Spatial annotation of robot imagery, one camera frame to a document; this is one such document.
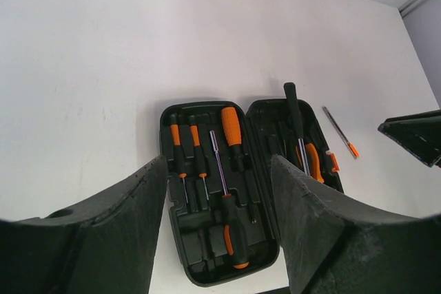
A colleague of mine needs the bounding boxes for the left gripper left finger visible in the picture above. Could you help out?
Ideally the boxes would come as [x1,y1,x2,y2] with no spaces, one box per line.
[1,156,167,293]

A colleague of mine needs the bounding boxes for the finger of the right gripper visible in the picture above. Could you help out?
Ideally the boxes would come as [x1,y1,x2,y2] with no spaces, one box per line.
[378,109,441,167]

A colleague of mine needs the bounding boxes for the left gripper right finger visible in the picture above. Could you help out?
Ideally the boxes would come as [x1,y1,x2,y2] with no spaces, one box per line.
[271,156,440,293]

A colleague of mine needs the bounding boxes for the orange handled needle-nose pliers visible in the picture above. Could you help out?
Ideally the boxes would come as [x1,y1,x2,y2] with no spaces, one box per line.
[294,143,325,184]

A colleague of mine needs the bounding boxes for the black orange handled screwdriver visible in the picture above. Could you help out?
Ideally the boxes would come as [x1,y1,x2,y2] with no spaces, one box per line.
[209,130,249,270]

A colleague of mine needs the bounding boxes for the black handled claw hammer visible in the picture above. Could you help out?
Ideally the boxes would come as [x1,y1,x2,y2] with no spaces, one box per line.
[283,82,313,176]

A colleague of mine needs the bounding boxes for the small orange black precision screwdriver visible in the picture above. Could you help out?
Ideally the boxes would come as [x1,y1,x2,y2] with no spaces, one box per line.
[170,113,189,202]

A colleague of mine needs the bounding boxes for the black plastic tool case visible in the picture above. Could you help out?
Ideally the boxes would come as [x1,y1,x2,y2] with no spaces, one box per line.
[158,98,345,288]

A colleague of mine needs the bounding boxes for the orange grip bit screwdriver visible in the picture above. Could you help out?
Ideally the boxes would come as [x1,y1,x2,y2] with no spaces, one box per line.
[220,107,258,222]

